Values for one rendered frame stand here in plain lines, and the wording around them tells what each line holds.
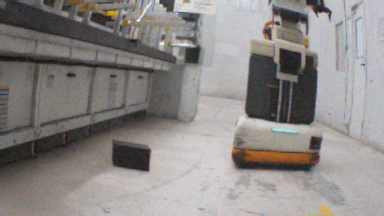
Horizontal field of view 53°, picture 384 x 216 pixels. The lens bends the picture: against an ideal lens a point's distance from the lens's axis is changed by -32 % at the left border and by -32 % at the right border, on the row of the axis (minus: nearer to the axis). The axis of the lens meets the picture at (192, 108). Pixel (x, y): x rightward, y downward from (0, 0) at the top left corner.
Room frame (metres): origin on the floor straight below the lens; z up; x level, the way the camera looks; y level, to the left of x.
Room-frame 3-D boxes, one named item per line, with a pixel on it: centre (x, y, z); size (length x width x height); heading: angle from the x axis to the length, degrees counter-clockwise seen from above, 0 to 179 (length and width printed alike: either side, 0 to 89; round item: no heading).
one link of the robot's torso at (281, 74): (3.15, -0.64, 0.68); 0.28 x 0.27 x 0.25; 85
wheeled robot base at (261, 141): (3.32, -0.59, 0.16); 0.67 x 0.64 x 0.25; 175
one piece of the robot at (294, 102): (3.41, -0.60, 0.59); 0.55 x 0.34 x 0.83; 85
